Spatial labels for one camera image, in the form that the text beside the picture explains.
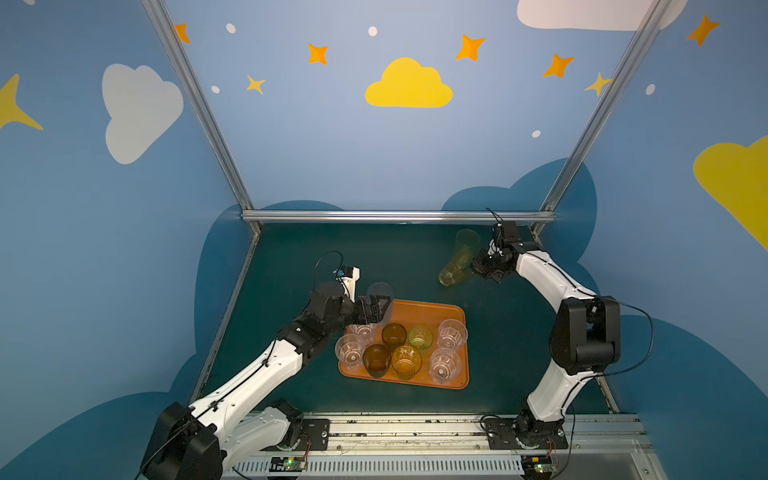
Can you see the controller board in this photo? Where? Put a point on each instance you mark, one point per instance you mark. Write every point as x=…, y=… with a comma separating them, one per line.
x=287, y=465
x=537, y=468

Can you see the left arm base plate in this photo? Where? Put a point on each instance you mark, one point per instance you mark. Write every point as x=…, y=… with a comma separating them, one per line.
x=312, y=434

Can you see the aluminium frame left post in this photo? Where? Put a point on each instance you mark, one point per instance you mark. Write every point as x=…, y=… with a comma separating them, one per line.
x=161, y=20

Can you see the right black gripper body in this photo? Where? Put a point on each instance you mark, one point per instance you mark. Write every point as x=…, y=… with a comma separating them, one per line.
x=489, y=264

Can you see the right controller board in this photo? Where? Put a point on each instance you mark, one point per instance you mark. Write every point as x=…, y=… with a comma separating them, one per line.
x=537, y=468

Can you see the clear faceted glass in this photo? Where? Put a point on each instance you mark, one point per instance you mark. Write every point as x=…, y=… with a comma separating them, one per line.
x=445, y=365
x=349, y=351
x=366, y=332
x=452, y=334

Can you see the aluminium frame right post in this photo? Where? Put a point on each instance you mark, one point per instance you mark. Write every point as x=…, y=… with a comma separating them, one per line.
x=632, y=58

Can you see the yellow ribbed glass front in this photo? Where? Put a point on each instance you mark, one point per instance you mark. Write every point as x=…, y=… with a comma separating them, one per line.
x=457, y=268

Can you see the aluminium frame post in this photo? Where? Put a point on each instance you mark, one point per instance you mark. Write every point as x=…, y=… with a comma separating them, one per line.
x=161, y=20
x=632, y=58

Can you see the aluminium frame back bar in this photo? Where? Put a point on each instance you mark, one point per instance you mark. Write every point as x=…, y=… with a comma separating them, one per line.
x=392, y=217

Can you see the left controller board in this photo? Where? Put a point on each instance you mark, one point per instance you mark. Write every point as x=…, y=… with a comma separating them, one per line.
x=287, y=465

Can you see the green clear cup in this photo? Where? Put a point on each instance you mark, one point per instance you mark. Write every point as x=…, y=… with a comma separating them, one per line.
x=420, y=337

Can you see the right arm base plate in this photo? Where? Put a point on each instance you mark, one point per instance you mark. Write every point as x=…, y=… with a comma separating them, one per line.
x=505, y=434

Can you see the dark amber textured cup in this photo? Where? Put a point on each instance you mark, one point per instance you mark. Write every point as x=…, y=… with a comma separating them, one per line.
x=377, y=360
x=394, y=335

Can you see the aluminium mounting rail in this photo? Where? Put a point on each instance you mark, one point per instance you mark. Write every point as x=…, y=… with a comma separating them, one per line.
x=453, y=446

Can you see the tall amber clear cup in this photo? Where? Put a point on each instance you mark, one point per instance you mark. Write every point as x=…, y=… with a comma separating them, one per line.
x=406, y=362

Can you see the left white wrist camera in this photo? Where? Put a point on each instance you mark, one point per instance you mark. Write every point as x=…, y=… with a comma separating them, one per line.
x=348, y=277

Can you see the orange plastic tray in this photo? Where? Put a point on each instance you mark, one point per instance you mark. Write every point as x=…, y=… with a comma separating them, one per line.
x=409, y=314

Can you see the frosted blue tall cup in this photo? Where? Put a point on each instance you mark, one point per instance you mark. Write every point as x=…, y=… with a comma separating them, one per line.
x=381, y=296

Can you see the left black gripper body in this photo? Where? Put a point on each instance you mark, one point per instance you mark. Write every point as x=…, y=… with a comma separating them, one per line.
x=363, y=309

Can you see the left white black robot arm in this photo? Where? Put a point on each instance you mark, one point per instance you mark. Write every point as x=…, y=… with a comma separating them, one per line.
x=215, y=433

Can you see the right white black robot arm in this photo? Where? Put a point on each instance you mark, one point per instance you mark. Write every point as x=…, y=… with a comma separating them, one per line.
x=583, y=342

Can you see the yellow-green glass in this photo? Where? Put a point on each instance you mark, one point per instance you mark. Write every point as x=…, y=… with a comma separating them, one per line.
x=467, y=242

